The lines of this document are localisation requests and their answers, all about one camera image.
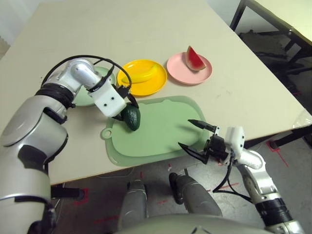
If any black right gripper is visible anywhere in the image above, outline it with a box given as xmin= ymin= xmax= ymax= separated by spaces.
xmin=178 ymin=119 xmax=232 ymax=165

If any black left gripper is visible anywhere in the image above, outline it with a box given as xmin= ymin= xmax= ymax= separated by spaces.
xmin=112 ymin=84 xmax=140 ymax=122

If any dark green toy avocado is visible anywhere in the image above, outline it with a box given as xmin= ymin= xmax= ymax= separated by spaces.
xmin=121 ymin=104 xmax=141 ymax=132

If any yellow toy banana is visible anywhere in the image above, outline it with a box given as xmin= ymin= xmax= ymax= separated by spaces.
xmin=121 ymin=64 xmax=159 ymax=84

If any red toy watermelon slice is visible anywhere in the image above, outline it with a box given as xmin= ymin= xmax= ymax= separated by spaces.
xmin=186 ymin=45 xmax=207 ymax=73

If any yellow round plate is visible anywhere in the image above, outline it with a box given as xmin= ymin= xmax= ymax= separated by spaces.
xmin=117 ymin=59 xmax=168 ymax=96

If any light green oval mat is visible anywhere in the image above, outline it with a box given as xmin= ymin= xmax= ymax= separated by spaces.
xmin=112 ymin=97 xmax=207 ymax=157

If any pale green round plate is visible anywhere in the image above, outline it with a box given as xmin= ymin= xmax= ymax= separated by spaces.
xmin=73 ymin=65 xmax=117 ymax=107

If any pink round plate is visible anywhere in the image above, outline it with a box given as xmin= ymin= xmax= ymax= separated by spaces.
xmin=166 ymin=51 xmax=213 ymax=85

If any grey robot torso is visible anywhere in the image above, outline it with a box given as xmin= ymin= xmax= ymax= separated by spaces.
xmin=114 ymin=214 xmax=269 ymax=234

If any black metal table leg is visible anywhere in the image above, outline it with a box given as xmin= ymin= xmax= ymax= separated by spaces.
xmin=269 ymin=125 xmax=312 ymax=150

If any silver robot left leg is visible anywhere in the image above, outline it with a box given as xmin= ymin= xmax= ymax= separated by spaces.
xmin=118 ymin=180 xmax=149 ymax=230

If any clear plastic corner film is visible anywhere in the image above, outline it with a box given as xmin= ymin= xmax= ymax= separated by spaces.
xmin=292 ymin=108 xmax=312 ymax=130

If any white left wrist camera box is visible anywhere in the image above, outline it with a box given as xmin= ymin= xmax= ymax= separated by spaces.
xmin=88 ymin=83 xmax=127 ymax=117

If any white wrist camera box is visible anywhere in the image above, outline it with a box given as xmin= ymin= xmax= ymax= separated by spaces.
xmin=224 ymin=126 xmax=245 ymax=156
xmin=88 ymin=83 xmax=127 ymax=117

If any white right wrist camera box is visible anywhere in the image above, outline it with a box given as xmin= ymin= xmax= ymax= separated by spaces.
xmin=224 ymin=126 xmax=245 ymax=156

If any green cutting board with ring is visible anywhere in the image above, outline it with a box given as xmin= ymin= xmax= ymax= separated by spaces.
xmin=100 ymin=95 xmax=210 ymax=167

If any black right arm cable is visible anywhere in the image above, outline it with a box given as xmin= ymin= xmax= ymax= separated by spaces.
xmin=212 ymin=156 xmax=234 ymax=194
xmin=219 ymin=185 xmax=254 ymax=204

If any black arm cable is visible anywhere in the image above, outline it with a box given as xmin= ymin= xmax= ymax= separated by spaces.
xmin=40 ymin=55 xmax=134 ymax=90
xmin=219 ymin=185 xmax=254 ymax=204
xmin=212 ymin=156 xmax=234 ymax=194

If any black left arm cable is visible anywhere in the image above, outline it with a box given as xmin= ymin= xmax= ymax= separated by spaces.
xmin=40 ymin=55 xmax=134 ymax=90

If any beige side table black frame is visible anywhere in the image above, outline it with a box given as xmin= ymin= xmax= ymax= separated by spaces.
xmin=230 ymin=0 xmax=312 ymax=53

